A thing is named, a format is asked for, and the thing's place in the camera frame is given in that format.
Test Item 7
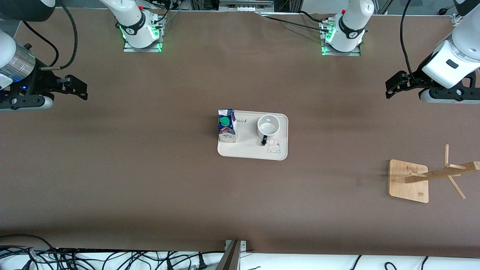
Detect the black looping floor cable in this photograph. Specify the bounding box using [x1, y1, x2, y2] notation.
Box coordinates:
[0, 234, 57, 270]

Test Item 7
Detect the wooden mug tree stand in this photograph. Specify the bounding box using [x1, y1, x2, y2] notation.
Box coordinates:
[388, 144, 480, 204]

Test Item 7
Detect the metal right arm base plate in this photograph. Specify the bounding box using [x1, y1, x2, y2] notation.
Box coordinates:
[123, 37, 162, 53]

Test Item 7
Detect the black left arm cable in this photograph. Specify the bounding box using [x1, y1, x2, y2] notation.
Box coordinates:
[399, 0, 419, 81]

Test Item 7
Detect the white smiley face cup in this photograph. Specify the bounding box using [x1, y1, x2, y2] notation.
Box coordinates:
[257, 114, 281, 146]

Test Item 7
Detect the aluminium frame bar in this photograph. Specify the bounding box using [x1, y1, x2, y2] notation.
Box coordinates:
[216, 240, 242, 270]

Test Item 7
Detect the cream rabbit print tray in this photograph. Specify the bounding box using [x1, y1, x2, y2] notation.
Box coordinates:
[217, 109, 289, 161]

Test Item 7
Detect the grey metal power strip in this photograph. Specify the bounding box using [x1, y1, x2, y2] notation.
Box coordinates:
[219, 0, 275, 12]

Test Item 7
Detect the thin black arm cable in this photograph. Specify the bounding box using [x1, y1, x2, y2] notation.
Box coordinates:
[22, 19, 60, 68]

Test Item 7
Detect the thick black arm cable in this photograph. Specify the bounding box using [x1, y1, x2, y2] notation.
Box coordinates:
[39, 0, 78, 72]

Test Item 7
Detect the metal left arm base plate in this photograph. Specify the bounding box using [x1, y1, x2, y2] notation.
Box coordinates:
[321, 41, 361, 57]

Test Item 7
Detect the blue white milk carton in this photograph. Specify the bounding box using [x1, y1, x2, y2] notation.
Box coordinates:
[217, 109, 238, 144]

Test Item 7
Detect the black base cable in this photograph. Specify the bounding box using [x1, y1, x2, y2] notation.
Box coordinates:
[261, 15, 327, 32]
[298, 10, 330, 23]

